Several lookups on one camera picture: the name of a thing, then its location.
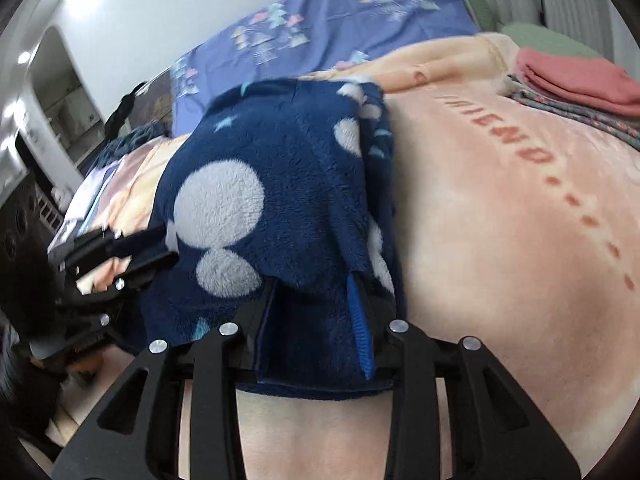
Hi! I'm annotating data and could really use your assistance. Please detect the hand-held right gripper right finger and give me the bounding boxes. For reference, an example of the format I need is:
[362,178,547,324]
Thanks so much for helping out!
[346,274,582,480]

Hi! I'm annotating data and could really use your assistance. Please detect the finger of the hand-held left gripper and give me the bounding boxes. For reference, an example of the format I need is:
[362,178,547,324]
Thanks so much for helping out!
[61,224,168,277]
[72,252,180,306]

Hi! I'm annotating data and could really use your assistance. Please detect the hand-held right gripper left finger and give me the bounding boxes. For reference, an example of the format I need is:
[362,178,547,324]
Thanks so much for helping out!
[50,277,279,480]

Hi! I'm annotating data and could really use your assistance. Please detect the navy star print fleece garment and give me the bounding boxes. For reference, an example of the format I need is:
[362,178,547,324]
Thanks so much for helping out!
[120,77,408,395]

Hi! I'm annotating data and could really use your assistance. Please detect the folded patterned clothes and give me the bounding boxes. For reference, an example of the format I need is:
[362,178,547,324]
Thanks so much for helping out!
[504,74,640,153]

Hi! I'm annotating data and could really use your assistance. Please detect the dark teal knitted cloth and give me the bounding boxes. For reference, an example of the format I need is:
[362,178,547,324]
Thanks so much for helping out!
[85,122,171,181]

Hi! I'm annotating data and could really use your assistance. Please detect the white cabinet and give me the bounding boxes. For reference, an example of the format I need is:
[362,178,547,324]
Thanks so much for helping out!
[0,25,108,201]

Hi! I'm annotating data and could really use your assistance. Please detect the peach fleece blanket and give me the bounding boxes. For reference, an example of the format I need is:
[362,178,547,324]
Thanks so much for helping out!
[47,31,640,480]

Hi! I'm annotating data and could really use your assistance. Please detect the purple tree print bedsheet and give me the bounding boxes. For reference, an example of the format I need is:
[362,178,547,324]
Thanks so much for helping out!
[169,0,481,138]

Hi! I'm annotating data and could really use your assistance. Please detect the pink folded cloth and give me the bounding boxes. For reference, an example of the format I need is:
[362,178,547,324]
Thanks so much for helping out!
[515,46,640,118]

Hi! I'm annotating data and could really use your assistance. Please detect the green pillow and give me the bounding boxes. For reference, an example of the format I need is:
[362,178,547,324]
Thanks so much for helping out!
[459,0,498,35]
[500,21,603,60]

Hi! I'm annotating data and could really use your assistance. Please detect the black strap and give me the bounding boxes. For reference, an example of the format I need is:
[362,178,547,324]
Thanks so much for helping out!
[102,79,151,133]

